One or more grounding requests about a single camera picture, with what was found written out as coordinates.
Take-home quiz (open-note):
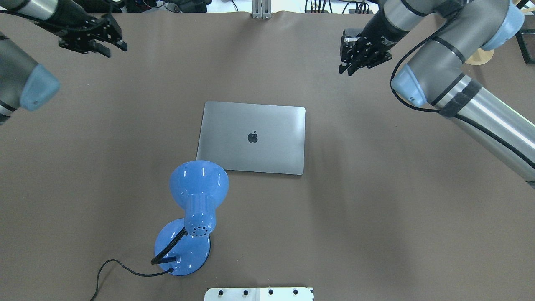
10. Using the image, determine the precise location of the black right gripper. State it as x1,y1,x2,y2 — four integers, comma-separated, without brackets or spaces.
339,28,392,76

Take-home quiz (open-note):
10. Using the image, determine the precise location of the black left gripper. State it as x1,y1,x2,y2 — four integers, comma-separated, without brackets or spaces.
59,15,128,58

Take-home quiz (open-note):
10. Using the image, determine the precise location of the grey laptop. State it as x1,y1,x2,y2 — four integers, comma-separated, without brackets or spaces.
196,101,306,175

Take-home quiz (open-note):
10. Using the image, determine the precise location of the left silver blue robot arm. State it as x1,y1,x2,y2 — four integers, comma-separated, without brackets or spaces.
0,0,127,124

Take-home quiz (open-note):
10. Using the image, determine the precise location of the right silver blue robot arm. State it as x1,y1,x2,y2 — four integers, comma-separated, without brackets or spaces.
339,0,534,187

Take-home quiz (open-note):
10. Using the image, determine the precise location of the dark tray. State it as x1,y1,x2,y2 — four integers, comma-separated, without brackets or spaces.
515,26,535,64

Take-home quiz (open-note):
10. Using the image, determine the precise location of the blue desk lamp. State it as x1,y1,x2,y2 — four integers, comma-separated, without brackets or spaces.
151,160,229,276

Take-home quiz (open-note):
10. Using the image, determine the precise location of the aluminium frame post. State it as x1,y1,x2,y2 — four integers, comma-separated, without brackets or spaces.
251,0,272,20

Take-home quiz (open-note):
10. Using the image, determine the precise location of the black lamp power cable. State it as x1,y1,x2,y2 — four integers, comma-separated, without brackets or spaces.
90,259,174,301

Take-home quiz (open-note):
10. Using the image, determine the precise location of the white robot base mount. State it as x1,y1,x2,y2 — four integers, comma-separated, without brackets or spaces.
204,286,315,301

